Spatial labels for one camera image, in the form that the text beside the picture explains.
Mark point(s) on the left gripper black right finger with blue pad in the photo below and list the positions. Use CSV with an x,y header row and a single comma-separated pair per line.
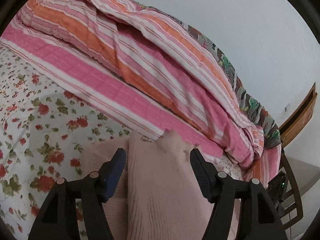
x,y
258,218

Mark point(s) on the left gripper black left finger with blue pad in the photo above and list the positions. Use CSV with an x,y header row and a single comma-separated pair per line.
x,y
57,217

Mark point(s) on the pink knitted sweater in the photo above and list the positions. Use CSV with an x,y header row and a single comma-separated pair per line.
x,y
158,196

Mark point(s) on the white floral bed sheet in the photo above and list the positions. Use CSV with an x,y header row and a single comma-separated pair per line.
x,y
45,132

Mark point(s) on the brown wooden door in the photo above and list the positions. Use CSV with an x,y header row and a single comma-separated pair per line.
x,y
299,118

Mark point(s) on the dark floral patterned blanket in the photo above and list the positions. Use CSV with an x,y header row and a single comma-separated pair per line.
x,y
251,108

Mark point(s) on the pink orange striped quilt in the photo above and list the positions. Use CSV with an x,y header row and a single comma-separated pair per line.
x,y
139,62

